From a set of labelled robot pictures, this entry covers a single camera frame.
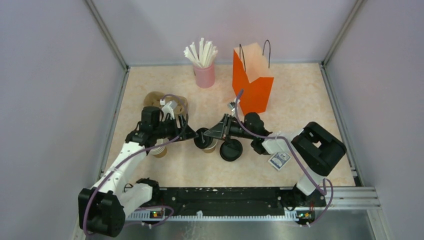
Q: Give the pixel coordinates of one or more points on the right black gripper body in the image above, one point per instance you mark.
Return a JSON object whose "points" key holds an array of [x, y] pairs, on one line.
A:
{"points": [[234, 128]]}

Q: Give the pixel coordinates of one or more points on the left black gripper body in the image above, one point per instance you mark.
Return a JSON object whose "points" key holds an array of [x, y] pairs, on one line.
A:
{"points": [[169, 129]]}

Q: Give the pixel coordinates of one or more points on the single black cup lid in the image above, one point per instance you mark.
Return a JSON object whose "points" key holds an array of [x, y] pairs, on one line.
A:
{"points": [[202, 141]]}

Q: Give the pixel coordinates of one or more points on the single brown paper cup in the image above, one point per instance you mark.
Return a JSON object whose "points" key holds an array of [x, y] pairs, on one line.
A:
{"points": [[211, 148]]}

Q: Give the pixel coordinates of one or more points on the stack of black cup lids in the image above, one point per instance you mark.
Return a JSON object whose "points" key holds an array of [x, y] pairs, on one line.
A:
{"points": [[230, 150]]}

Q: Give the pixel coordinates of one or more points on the stack of brown paper cups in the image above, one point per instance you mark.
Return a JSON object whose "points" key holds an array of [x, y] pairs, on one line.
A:
{"points": [[159, 150]]}

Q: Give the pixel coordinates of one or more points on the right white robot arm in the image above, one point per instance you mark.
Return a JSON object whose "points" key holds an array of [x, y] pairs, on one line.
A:
{"points": [[314, 148]]}

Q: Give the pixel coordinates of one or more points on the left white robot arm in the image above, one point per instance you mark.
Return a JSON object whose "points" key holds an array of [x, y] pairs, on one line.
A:
{"points": [[104, 207]]}

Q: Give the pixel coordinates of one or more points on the brown pulp cup carrier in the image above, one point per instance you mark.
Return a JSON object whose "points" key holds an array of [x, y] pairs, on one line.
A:
{"points": [[153, 98]]}

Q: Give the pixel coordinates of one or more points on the pink straw holder cup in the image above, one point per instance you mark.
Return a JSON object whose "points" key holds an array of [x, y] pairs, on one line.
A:
{"points": [[204, 77]]}

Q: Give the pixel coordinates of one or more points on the blue playing card box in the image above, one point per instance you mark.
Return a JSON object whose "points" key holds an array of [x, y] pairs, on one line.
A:
{"points": [[279, 159]]}

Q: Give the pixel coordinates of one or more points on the orange paper bag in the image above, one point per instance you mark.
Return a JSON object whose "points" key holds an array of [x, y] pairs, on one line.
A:
{"points": [[251, 74]]}

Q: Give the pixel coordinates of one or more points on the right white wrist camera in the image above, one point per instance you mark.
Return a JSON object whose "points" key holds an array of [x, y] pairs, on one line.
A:
{"points": [[234, 106]]}

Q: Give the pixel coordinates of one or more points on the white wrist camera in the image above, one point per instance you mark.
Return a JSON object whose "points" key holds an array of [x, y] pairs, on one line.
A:
{"points": [[167, 109], [234, 106]]}

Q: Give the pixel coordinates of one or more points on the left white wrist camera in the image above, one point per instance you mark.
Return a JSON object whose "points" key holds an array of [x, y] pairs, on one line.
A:
{"points": [[167, 109]]}

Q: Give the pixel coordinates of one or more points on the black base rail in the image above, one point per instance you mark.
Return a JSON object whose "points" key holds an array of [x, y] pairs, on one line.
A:
{"points": [[223, 201]]}

